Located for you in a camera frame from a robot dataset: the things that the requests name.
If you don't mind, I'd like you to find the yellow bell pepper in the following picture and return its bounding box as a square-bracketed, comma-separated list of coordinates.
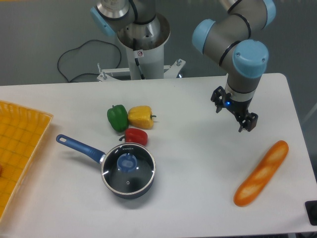
[128, 106, 156, 129]

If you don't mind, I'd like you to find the yellow woven basket tray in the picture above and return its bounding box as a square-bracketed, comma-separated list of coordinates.
[0, 100, 53, 223]

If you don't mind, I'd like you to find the green bell pepper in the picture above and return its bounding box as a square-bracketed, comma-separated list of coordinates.
[107, 105, 129, 132]

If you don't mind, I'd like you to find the black corner device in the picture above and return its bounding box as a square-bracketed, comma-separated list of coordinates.
[305, 200, 317, 226]

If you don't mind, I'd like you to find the glass lid with blue knob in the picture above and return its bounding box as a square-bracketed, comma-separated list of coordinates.
[102, 144, 156, 194]

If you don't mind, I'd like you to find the red bell pepper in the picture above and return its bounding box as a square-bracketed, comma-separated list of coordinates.
[119, 128, 148, 146]

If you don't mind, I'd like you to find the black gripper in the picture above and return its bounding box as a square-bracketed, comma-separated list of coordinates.
[211, 86, 258, 132]

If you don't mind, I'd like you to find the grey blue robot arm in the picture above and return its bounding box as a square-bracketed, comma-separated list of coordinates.
[90, 0, 276, 131]

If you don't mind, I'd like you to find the black power cable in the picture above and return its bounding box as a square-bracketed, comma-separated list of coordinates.
[57, 39, 122, 83]

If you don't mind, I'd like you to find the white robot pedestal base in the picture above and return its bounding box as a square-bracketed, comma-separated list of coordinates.
[97, 13, 186, 82]

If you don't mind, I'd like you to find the orange baguette bread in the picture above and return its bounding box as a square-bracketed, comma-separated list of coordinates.
[233, 140, 289, 207]

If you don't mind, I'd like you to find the blue saucepan with handle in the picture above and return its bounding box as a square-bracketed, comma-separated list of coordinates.
[55, 134, 157, 200]

